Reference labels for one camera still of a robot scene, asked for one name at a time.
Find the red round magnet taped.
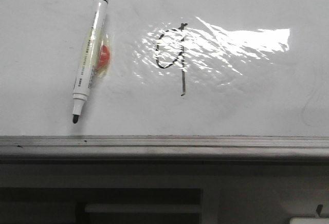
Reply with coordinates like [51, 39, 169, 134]
[97, 45, 111, 70]

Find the white whiteboard marker black cap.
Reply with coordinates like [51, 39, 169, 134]
[72, 0, 108, 124]

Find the white whiteboard with aluminium frame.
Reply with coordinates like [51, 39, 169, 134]
[1, 0, 328, 161]

